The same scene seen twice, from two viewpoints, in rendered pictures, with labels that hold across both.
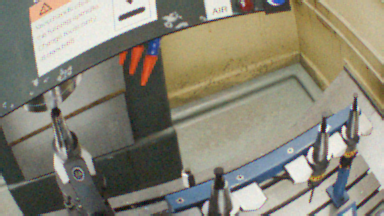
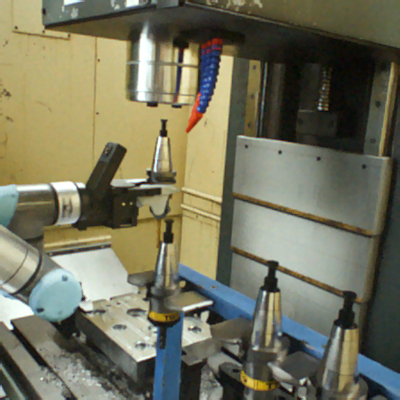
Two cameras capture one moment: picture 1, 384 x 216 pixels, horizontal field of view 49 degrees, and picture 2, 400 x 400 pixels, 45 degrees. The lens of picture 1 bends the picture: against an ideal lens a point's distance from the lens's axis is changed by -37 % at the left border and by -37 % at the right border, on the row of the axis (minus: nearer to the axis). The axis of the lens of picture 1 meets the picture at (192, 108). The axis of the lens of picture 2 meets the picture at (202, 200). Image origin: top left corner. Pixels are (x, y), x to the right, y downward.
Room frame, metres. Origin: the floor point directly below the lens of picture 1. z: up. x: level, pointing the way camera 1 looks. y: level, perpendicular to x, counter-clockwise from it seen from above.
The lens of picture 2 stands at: (0.39, -0.73, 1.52)
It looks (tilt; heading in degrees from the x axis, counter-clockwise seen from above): 12 degrees down; 69
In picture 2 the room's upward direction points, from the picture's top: 4 degrees clockwise
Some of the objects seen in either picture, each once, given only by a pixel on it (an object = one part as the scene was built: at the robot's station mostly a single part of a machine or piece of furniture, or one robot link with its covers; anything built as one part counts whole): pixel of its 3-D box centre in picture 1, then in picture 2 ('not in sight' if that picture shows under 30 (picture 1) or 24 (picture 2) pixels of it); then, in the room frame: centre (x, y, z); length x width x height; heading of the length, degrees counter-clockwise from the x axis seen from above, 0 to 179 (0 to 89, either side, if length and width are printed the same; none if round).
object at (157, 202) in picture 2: (89, 168); (159, 200); (0.65, 0.18, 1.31); 0.09 x 0.03 x 0.06; 6
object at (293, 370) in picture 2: (336, 146); (297, 369); (0.70, -0.28, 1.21); 0.07 x 0.05 x 0.01; 19
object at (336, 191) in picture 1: (346, 160); not in sight; (0.78, -0.37, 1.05); 0.10 x 0.05 x 0.30; 19
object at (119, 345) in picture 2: not in sight; (145, 329); (0.67, 0.32, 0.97); 0.29 x 0.23 x 0.05; 109
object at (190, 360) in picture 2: not in sight; (175, 363); (0.69, 0.14, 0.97); 0.13 x 0.03 x 0.15; 109
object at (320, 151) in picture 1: (322, 141); (267, 314); (0.68, -0.23, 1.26); 0.04 x 0.04 x 0.07
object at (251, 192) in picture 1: (250, 198); (186, 302); (0.63, -0.08, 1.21); 0.07 x 0.05 x 0.01; 19
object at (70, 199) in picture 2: not in sight; (64, 203); (0.46, 0.15, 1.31); 0.08 x 0.05 x 0.08; 109
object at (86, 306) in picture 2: not in sight; (77, 309); (0.52, 0.45, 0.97); 0.13 x 0.03 x 0.15; 109
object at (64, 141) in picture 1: (59, 127); (162, 153); (0.66, 0.22, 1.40); 0.04 x 0.04 x 0.07
